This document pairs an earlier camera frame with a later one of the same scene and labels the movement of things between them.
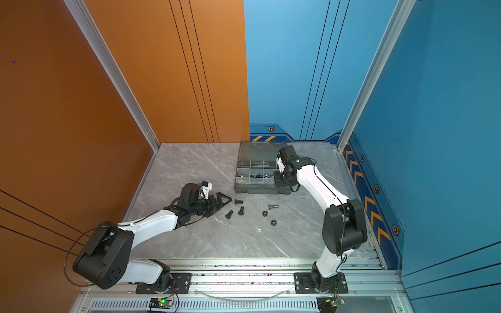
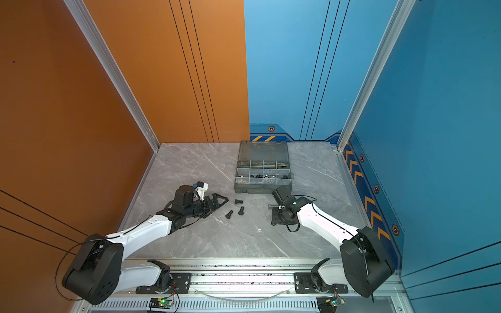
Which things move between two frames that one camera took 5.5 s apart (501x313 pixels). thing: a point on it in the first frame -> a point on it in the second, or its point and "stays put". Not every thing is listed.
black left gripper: x=219 y=199 stays put
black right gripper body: x=281 y=179 -> x=278 y=217
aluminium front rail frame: x=251 y=285 stays put
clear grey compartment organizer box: x=256 y=164 stays put
